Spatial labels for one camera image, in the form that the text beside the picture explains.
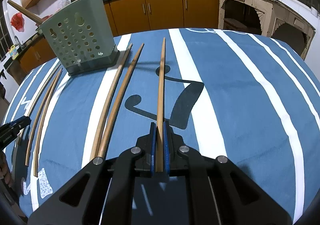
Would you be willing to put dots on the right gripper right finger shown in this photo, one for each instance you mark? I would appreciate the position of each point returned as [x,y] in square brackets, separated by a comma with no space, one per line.
[173,163]

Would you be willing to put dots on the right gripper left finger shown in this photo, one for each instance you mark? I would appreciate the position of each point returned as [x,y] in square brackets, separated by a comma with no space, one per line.
[145,165]

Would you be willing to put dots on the wooden chopstick group one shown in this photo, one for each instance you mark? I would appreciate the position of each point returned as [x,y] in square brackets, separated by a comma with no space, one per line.
[103,117]

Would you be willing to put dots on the orange lower kitchen cabinets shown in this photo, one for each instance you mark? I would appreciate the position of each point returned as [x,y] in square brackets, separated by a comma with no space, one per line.
[133,16]

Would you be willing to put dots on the yellow detergent bottle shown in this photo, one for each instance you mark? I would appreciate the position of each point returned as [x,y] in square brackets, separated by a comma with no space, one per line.
[13,51]

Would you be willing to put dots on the barred window left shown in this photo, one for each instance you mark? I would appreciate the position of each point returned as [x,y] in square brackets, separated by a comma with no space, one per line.
[5,40]

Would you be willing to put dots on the blue white striped tablecloth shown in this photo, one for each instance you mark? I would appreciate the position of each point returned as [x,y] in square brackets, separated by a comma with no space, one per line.
[248,97]

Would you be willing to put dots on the green perforated utensil holder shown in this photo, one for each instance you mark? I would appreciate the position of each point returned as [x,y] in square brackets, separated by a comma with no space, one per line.
[81,37]

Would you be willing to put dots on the cream wooden side table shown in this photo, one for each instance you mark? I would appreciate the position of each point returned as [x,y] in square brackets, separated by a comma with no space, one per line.
[272,14]

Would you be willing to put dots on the red plastic bag on wall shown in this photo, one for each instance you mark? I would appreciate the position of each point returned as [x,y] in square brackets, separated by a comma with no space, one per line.
[17,21]

